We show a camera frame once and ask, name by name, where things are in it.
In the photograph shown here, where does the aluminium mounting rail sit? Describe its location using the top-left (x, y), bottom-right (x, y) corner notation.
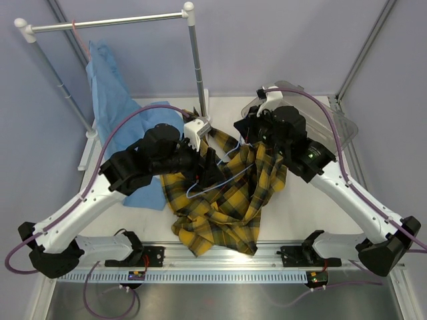
top-left (66, 239), bottom-right (406, 271)

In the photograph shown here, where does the perforated white cable duct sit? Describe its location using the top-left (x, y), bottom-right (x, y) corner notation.
top-left (58, 270), bottom-right (308, 284)

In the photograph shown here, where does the light blue wire hanger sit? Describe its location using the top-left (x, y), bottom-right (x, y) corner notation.
top-left (185, 139), bottom-right (256, 200)

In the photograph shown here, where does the white and metal clothes rack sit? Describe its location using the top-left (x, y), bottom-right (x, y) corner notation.
top-left (14, 1), bottom-right (209, 171)

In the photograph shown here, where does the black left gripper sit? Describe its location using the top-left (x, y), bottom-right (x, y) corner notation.
top-left (151, 133), bottom-right (224, 188)

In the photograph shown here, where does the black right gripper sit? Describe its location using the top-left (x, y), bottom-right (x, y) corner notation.
top-left (236, 104), bottom-right (290, 157)

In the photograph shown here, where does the clear plastic bin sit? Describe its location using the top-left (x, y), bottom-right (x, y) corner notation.
top-left (240, 80), bottom-right (360, 151)

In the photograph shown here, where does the aluminium frame post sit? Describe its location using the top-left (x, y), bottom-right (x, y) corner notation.
top-left (45, 0), bottom-right (89, 71)
top-left (335, 0), bottom-right (398, 103)

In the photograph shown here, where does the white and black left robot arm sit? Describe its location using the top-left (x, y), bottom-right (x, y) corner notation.
top-left (18, 117), bottom-right (223, 279)

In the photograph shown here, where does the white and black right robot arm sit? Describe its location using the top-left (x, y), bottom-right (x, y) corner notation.
top-left (234, 105), bottom-right (421, 277)

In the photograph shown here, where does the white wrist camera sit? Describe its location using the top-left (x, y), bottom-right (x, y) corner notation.
top-left (183, 117), bottom-right (212, 152)
top-left (257, 85), bottom-right (283, 117)

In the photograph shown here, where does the pink wire hanger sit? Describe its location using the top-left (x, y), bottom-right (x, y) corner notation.
top-left (71, 19), bottom-right (91, 61)

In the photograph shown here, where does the yellow plaid shirt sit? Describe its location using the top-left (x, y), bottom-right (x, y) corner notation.
top-left (160, 129), bottom-right (288, 257)

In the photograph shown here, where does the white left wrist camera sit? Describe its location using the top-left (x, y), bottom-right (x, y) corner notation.
top-left (183, 117), bottom-right (212, 152)

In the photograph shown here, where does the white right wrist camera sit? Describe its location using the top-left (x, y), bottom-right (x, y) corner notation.
top-left (257, 85), bottom-right (283, 117)

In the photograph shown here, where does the aluminium frame post left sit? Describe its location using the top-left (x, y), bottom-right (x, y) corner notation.
top-left (45, 0), bottom-right (89, 71)

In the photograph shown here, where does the light blue shirt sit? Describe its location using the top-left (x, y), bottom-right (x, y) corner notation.
top-left (86, 41), bottom-right (184, 211)

